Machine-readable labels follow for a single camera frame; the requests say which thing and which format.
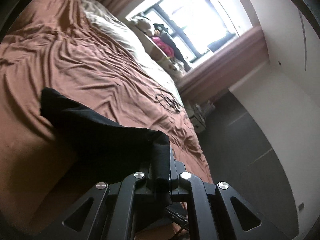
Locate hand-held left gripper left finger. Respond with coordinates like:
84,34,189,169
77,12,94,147
32,160,155,240

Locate beige plush toy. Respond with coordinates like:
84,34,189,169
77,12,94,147
127,16,155,37

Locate black pants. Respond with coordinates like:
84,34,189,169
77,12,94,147
40,87,173,207

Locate pink cloth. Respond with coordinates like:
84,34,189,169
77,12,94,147
152,36,175,57

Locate bear print cushion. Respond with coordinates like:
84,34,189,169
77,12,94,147
150,47,187,77

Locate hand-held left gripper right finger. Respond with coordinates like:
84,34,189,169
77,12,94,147
170,144,288,240

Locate white nightstand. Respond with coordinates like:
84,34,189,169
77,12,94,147
189,101,215,132

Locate thin black cable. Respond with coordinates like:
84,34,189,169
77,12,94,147
155,91,183,112

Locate window with black frame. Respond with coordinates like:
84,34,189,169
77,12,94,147
125,0,253,63

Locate bed with brown sheet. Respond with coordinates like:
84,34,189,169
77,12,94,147
0,0,214,230

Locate black plush toy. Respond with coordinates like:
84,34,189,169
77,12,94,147
152,23,167,34

